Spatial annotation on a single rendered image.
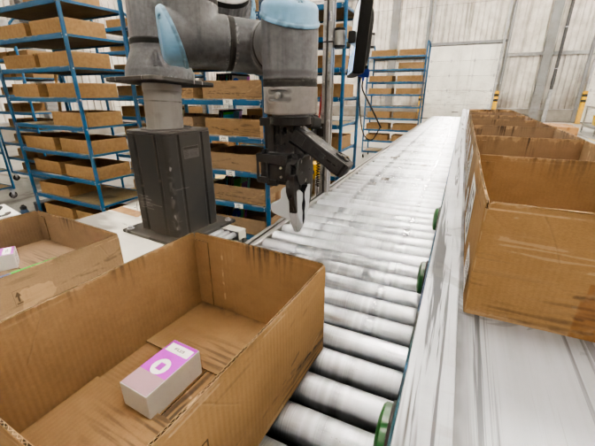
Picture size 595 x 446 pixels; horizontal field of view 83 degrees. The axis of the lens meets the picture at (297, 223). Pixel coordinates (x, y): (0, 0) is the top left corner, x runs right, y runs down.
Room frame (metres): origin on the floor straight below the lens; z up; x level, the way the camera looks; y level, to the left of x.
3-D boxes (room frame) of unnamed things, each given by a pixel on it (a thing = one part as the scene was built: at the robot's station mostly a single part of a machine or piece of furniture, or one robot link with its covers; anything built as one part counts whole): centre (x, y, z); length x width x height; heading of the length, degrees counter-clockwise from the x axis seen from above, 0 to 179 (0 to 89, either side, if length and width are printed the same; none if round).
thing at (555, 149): (0.88, -0.62, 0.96); 0.39 x 0.29 x 0.17; 155
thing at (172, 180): (1.07, 0.40, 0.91); 0.26 x 0.26 x 0.33; 60
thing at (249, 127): (2.14, 0.31, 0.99); 0.40 x 0.30 x 0.10; 61
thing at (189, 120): (2.34, 0.74, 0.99); 0.40 x 0.30 x 0.10; 63
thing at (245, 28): (0.71, 0.07, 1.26); 0.12 x 0.12 x 0.09; 23
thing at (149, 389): (0.39, 0.20, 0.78); 0.10 x 0.06 x 0.05; 151
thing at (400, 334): (0.64, -0.01, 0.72); 0.52 x 0.05 x 0.05; 65
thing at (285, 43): (0.61, 0.01, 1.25); 0.10 x 0.09 x 0.12; 23
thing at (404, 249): (0.99, -0.17, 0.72); 0.52 x 0.05 x 0.05; 65
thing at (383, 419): (0.28, -0.10, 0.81); 0.07 x 0.01 x 0.07; 155
